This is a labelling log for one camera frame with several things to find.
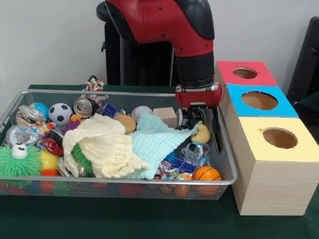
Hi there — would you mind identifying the crushed clear water bottle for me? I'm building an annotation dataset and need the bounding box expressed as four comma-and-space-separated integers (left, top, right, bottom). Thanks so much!
180, 142, 211, 166

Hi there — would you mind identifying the small yellow duck plush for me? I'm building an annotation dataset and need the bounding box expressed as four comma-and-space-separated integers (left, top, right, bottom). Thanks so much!
190, 123, 210, 144

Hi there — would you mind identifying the orange toy basketball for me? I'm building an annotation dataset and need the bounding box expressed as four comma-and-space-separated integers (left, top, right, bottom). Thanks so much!
191, 166, 222, 181

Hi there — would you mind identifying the white toy baseball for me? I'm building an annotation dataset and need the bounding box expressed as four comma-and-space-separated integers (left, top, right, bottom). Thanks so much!
132, 106, 153, 122

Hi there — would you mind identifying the small toy soccer ball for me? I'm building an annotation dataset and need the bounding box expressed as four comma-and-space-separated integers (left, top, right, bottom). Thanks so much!
48, 103, 73, 127

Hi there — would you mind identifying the cream yellow cloth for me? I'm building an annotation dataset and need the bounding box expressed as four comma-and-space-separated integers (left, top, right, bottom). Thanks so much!
62, 113, 150, 179

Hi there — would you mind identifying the green spiky ball with eyes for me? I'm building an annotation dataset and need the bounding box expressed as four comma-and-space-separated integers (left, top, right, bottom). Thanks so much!
0, 143, 42, 185

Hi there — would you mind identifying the dark green table cloth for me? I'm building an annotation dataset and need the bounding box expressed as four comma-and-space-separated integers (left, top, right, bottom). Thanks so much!
0, 84, 319, 239
294, 96, 319, 120

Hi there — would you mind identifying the mint green cloth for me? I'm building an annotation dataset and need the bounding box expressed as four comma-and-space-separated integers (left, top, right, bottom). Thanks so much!
128, 112, 197, 180

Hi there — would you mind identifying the plain wooden cube block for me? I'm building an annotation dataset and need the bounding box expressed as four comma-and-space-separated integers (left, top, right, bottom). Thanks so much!
153, 107, 177, 129

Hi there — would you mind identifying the crushed black drink can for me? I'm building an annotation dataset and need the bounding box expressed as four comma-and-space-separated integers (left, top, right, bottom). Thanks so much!
176, 107, 207, 130

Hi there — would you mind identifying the wooden box with three holes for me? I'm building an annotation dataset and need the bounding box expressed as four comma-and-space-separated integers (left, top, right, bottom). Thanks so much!
210, 60, 319, 217

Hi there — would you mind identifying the shallow metal mesh bin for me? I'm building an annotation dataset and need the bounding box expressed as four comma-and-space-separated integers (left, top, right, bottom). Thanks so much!
0, 89, 238, 201

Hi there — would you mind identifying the black upright panel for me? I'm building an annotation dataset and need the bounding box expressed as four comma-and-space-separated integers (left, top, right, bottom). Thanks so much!
286, 16, 319, 100

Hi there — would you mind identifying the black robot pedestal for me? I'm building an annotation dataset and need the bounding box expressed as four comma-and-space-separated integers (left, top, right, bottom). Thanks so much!
96, 0, 180, 87

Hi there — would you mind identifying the colourful knotted rope toy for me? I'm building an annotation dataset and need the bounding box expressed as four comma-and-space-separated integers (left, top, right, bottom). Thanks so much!
83, 76, 105, 92

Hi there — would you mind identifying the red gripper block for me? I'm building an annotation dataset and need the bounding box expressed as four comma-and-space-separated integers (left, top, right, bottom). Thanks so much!
175, 82, 223, 124

